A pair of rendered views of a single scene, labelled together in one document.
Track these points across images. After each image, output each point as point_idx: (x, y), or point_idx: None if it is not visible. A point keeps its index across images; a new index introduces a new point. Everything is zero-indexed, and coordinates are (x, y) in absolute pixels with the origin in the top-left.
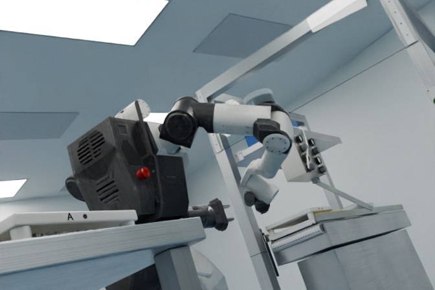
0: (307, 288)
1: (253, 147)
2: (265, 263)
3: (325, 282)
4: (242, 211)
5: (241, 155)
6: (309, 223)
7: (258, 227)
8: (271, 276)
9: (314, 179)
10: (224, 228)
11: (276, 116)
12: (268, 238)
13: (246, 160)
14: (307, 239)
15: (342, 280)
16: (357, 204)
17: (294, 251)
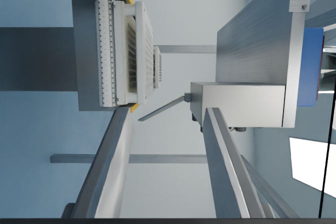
0: (48, 28)
1: (296, 42)
2: None
3: (50, 60)
4: None
5: (299, 8)
6: (120, 94)
7: None
8: None
9: (189, 97)
10: None
11: None
12: None
13: (272, 8)
14: (98, 75)
15: (48, 85)
16: (147, 115)
17: (87, 42)
